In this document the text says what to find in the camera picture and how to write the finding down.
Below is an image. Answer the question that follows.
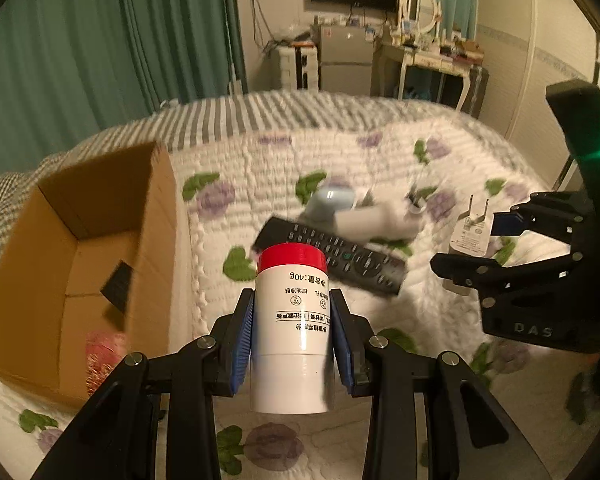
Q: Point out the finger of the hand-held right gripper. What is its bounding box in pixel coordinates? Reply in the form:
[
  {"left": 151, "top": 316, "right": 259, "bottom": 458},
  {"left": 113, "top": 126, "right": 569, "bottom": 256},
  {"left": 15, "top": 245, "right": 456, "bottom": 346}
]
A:
[
  {"left": 492, "top": 192, "right": 597, "bottom": 250},
  {"left": 429, "top": 250, "right": 582, "bottom": 307}
]

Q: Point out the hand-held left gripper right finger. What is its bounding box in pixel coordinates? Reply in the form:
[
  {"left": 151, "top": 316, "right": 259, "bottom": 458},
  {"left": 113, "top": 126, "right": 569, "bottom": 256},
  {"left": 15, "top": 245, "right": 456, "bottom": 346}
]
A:
[{"left": 330, "top": 288, "right": 552, "bottom": 480}]

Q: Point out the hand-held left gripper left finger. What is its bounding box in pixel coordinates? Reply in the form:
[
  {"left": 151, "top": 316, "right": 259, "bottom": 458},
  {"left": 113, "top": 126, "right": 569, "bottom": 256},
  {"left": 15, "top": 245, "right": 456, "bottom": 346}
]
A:
[{"left": 30, "top": 287, "right": 256, "bottom": 480}]

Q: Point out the white charger plug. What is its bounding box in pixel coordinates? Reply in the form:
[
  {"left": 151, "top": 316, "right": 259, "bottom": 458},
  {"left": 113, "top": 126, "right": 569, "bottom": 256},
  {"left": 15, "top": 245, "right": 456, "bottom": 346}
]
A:
[{"left": 442, "top": 195, "right": 497, "bottom": 296}]

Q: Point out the white bottle with red cap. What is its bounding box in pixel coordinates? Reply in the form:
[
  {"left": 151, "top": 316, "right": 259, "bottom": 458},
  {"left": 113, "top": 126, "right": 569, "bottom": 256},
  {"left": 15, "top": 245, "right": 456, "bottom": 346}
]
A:
[{"left": 250, "top": 244, "right": 334, "bottom": 415}]

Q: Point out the cardboard box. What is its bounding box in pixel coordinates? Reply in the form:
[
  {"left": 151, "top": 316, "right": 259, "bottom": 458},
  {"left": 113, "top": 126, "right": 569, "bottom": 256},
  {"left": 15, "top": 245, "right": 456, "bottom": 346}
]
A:
[{"left": 0, "top": 141, "right": 197, "bottom": 409}]

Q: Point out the black remote control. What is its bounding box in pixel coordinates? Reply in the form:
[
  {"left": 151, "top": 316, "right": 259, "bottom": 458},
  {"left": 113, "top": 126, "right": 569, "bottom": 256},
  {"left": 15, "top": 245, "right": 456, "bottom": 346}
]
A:
[{"left": 252, "top": 216, "right": 409, "bottom": 301}]

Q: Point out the white tube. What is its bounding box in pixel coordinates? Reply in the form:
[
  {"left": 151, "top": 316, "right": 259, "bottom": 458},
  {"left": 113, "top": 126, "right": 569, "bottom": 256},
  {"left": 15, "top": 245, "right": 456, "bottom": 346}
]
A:
[{"left": 334, "top": 199, "right": 426, "bottom": 239}]

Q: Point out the black item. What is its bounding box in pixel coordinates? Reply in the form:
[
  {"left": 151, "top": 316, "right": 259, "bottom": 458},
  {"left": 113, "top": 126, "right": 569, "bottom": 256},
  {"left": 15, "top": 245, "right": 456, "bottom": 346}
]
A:
[{"left": 101, "top": 261, "right": 134, "bottom": 314}]

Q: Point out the red patterned packet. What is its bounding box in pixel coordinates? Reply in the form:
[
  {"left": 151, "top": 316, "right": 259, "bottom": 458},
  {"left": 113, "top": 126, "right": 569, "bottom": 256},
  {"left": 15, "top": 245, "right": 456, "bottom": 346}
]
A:
[{"left": 84, "top": 331, "right": 129, "bottom": 397}]

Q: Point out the light blue round container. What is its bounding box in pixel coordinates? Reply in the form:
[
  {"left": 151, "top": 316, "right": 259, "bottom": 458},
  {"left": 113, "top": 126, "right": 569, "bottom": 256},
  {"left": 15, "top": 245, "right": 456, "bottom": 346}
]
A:
[{"left": 305, "top": 185, "right": 356, "bottom": 224}]

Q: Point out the white wardrobe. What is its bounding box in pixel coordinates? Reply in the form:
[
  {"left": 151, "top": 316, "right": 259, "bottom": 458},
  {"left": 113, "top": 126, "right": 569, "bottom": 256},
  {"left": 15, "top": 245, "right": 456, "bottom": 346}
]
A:
[{"left": 474, "top": 0, "right": 600, "bottom": 188}]

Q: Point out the cream vanity table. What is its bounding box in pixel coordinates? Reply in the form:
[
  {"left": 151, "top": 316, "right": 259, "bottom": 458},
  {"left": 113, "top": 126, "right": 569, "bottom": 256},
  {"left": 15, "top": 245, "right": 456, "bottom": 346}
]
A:
[{"left": 372, "top": 39, "right": 490, "bottom": 112}]

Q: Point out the white floral quilt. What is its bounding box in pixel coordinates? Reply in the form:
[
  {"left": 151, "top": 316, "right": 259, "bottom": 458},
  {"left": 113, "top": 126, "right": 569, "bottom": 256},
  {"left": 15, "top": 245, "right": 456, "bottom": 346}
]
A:
[{"left": 0, "top": 110, "right": 600, "bottom": 480}]

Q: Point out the grey striped bed sheet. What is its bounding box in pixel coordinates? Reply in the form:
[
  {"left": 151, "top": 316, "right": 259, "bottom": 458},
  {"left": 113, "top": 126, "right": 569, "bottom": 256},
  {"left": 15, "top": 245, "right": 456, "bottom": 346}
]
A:
[{"left": 0, "top": 91, "right": 481, "bottom": 291}]

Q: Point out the silver mini fridge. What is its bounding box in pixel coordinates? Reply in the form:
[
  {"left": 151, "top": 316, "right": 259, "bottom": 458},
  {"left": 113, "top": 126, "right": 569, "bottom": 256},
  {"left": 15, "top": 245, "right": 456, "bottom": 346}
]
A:
[{"left": 318, "top": 25, "right": 374, "bottom": 94}]

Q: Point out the cream framed vanity mirror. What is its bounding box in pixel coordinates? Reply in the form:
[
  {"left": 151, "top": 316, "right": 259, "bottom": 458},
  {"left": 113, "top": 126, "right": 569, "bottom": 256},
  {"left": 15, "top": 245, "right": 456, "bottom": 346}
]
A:
[{"left": 396, "top": 0, "right": 441, "bottom": 37}]

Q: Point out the white drawer unit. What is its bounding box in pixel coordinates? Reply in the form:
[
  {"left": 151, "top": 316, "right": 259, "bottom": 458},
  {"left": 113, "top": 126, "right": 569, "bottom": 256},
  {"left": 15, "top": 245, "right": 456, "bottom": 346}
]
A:
[{"left": 279, "top": 41, "right": 321, "bottom": 92}]

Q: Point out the wide green curtain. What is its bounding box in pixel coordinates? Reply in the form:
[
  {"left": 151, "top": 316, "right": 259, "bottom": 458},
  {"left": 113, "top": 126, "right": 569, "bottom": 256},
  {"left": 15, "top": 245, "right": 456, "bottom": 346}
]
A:
[{"left": 0, "top": 0, "right": 249, "bottom": 173}]

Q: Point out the black hanging cable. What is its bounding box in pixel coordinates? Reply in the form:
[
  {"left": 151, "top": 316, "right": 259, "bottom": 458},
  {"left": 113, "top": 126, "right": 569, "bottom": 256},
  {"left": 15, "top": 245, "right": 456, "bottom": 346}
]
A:
[{"left": 251, "top": 0, "right": 277, "bottom": 54}]

